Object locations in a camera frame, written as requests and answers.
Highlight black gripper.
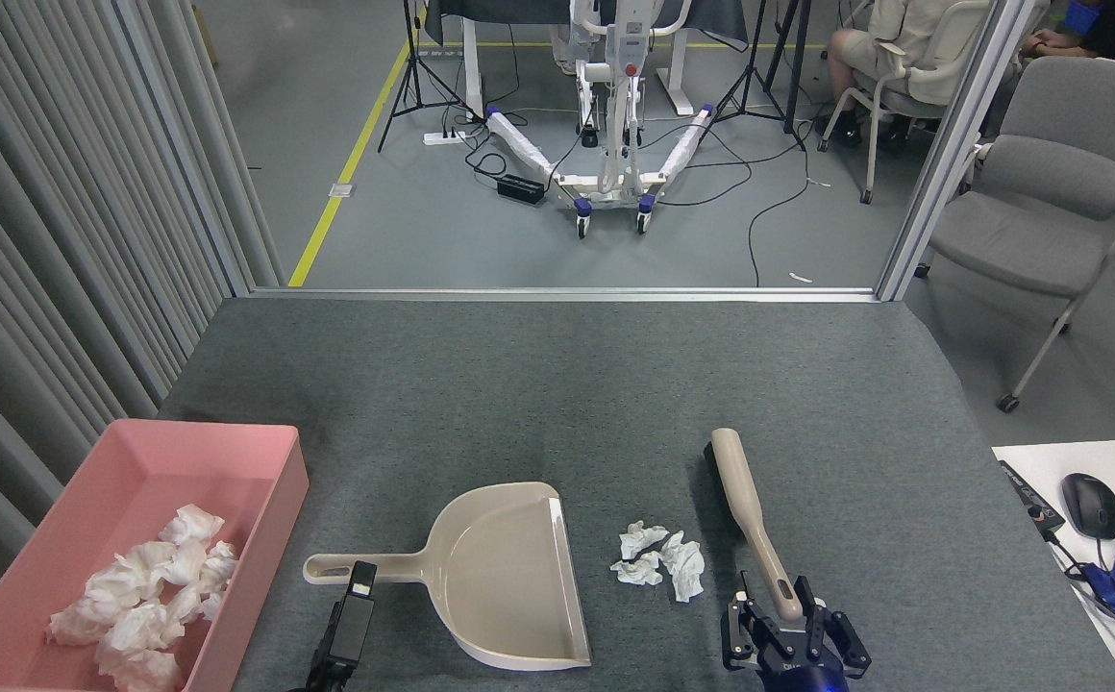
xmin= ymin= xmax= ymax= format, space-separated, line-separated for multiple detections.
xmin=303 ymin=560 xmax=378 ymax=692
xmin=721 ymin=574 xmax=873 ymax=692

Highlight beige hand brush black bristles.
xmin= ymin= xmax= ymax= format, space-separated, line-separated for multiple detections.
xmin=704 ymin=428 xmax=805 ymax=623

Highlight beige plastic dustpan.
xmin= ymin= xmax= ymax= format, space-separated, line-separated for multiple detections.
xmin=303 ymin=482 xmax=593 ymax=672

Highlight pink plastic bin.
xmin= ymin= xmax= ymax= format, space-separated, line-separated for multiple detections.
xmin=0 ymin=418 xmax=310 ymax=692

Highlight white crumpled tissue heap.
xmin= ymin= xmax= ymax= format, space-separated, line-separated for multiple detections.
xmin=46 ymin=505 xmax=239 ymax=692

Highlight black flat device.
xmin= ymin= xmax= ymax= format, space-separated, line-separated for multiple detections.
xmin=998 ymin=459 xmax=1066 ymax=536

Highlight white side table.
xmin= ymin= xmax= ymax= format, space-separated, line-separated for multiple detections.
xmin=992 ymin=437 xmax=1115 ymax=692

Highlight black computer mouse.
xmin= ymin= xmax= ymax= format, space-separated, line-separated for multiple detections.
xmin=1060 ymin=472 xmax=1115 ymax=541

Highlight grey padded chair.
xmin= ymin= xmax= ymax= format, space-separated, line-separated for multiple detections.
xmin=915 ymin=56 xmax=1115 ymax=414

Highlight black power adapter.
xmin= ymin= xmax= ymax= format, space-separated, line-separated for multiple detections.
xmin=497 ymin=174 xmax=547 ymax=205

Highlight grey curtain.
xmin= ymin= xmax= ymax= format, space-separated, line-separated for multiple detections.
xmin=0 ymin=0 xmax=285 ymax=655

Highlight black tripod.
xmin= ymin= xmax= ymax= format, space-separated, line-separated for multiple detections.
xmin=377 ymin=0 xmax=482 ymax=155
xmin=702 ymin=0 xmax=808 ymax=153

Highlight white wheeled stand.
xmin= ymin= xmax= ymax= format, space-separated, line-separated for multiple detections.
xmin=483 ymin=0 xmax=717 ymax=239

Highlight white-legged desk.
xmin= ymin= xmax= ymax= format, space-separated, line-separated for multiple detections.
xmin=423 ymin=0 xmax=751 ymax=121

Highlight white chair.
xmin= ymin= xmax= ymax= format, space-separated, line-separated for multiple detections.
xmin=817 ymin=0 xmax=996 ymax=205

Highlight blue box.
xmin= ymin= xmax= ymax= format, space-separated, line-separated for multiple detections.
xmin=1062 ymin=0 xmax=1106 ymax=39

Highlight silver table edge rail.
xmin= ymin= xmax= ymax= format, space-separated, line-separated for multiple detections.
xmin=250 ymin=285 xmax=880 ymax=305

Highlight long black floor cable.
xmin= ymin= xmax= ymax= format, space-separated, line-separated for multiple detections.
xmin=658 ymin=125 xmax=813 ymax=287

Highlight silver post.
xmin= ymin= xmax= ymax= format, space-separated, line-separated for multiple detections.
xmin=875 ymin=0 xmax=1039 ymax=302

